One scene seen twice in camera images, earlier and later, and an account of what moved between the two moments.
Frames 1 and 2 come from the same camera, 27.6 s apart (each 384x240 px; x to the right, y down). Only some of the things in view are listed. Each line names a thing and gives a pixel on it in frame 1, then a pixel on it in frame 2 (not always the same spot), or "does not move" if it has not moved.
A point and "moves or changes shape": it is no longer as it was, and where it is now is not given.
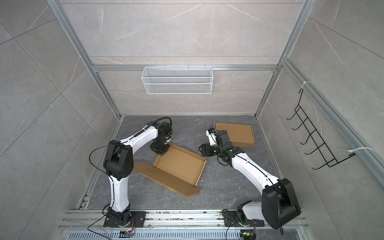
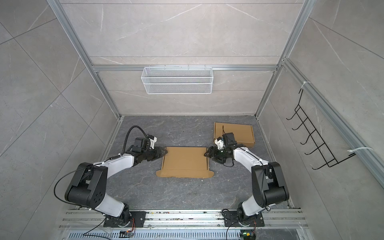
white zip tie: x=352 y=150 does not move
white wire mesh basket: x=177 y=80 does not move
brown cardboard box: x=177 y=169 moves or changes shape
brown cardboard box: x=240 y=135 does not move
